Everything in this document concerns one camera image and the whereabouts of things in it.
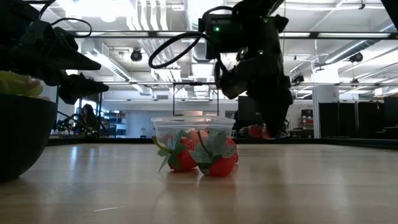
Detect black plant pot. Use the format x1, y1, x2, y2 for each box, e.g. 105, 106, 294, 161
0, 94, 58, 183

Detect black background rig frame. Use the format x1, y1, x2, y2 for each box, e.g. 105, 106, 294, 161
172, 82, 220, 116

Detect black partition panels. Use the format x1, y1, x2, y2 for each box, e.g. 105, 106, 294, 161
318, 101, 384, 139

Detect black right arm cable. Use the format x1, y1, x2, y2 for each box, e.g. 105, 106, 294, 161
148, 30, 206, 70

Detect dark screen panel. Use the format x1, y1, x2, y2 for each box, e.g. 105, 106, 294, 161
383, 96, 398, 128

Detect black aluminium rig frame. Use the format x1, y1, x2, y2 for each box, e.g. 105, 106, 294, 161
46, 136, 398, 150

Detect black overhead light beam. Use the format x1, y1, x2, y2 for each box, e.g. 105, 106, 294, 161
67, 30, 398, 40

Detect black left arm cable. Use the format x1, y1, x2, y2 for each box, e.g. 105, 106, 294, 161
50, 17, 93, 40

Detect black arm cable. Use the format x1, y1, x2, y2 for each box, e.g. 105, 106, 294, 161
148, 30, 206, 70
50, 17, 93, 40

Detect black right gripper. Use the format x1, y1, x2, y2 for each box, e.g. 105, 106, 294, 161
219, 52, 294, 139

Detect clear plastic tupperware container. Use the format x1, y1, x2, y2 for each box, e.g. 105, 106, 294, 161
150, 116, 236, 149

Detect white pillar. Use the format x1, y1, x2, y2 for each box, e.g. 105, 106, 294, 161
312, 85, 340, 139

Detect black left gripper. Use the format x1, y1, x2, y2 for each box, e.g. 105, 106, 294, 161
6, 21, 109, 106

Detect seated person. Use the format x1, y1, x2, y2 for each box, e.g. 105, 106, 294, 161
74, 104, 99, 136

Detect red toy strawberry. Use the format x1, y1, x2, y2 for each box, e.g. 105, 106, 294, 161
151, 129, 200, 174
188, 129, 239, 177
248, 123, 276, 140

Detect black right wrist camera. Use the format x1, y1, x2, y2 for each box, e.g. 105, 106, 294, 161
198, 14, 246, 60

